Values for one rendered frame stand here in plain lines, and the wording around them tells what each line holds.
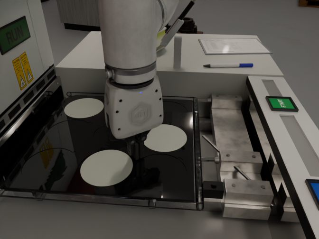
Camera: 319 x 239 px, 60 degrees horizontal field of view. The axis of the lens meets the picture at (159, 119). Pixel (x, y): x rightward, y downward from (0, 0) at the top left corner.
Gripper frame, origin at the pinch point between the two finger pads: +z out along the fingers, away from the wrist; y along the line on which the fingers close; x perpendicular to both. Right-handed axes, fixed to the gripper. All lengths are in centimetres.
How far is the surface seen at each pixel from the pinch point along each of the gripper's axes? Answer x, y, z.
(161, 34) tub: 34.1, 26.7, -9.5
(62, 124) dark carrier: 18.8, -9.9, 2.2
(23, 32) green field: 29.3, -11.9, -17.2
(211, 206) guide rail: -14.2, 8.8, 8.4
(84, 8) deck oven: 394, 112, 57
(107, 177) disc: -2.7, -7.5, 2.1
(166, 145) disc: -0.4, 7.0, 2.1
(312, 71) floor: 118, 278, 92
